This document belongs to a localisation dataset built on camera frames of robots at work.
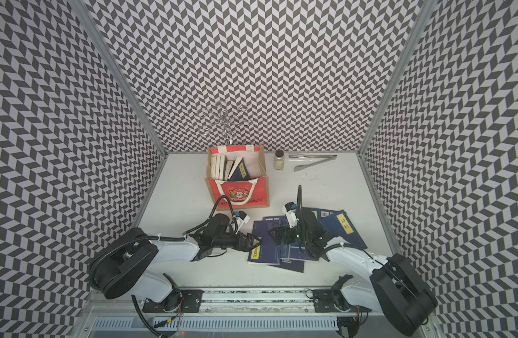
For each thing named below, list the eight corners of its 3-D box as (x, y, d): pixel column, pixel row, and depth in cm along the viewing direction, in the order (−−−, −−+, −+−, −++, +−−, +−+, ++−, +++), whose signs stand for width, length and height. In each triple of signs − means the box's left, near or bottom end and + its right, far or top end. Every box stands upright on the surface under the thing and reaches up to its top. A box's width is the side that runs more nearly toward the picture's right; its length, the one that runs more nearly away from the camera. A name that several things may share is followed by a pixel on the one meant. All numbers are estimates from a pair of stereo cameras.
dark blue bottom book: (276, 266, 83) (277, 265, 81) (278, 257, 85) (278, 255, 83) (303, 272, 81) (303, 271, 80) (304, 262, 84) (304, 261, 82)
